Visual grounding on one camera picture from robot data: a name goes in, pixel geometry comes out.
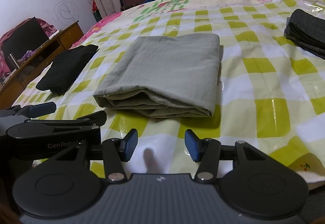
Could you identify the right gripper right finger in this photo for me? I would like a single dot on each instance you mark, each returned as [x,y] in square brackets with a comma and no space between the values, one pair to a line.
[208,152]

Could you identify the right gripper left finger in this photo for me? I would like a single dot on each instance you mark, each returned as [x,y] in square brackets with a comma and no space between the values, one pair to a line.
[113,152]

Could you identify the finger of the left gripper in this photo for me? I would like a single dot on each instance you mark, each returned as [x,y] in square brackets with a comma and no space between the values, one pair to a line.
[20,113]
[95,119]

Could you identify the grey-green pants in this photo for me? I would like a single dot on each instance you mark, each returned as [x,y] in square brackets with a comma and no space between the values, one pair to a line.
[161,76]

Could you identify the wooden side cabinet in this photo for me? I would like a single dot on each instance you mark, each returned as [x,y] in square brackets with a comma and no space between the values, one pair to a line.
[44,55]

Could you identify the black folded garment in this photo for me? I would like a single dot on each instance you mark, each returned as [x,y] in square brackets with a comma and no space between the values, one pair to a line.
[66,68]

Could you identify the black monitor screen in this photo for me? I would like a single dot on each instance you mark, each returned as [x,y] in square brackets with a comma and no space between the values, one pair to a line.
[28,36]

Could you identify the dark grey folded garment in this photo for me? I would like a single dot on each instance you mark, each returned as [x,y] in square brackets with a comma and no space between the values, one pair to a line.
[306,31]

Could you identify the cartoon print bedsheet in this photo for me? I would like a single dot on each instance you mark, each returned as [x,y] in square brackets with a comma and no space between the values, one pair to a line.
[152,9]

